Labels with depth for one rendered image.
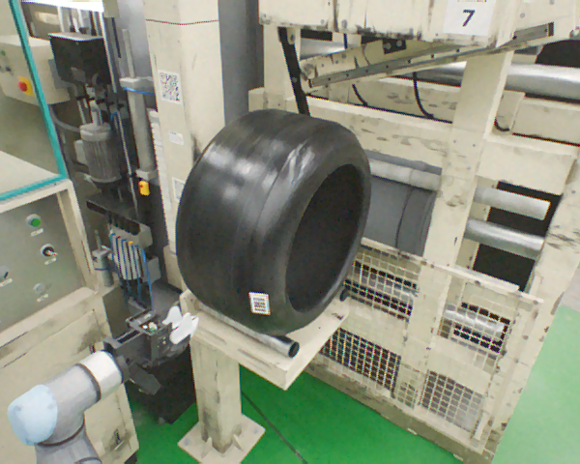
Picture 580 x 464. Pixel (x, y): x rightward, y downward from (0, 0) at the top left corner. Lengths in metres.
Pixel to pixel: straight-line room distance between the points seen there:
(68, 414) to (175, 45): 0.80
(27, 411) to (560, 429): 2.19
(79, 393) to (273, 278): 0.41
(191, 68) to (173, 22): 0.10
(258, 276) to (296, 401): 1.37
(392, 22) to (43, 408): 0.99
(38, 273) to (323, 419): 1.38
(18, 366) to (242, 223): 0.82
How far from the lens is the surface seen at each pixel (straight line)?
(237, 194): 0.94
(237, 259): 0.93
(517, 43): 1.18
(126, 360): 0.89
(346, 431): 2.18
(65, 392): 0.82
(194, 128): 1.18
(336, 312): 1.48
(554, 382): 2.71
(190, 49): 1.15
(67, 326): 1.51
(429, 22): 1.09
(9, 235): 1.35
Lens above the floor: 1.78
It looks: 31 degrees down
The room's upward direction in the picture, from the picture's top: 1 degrees clockwise
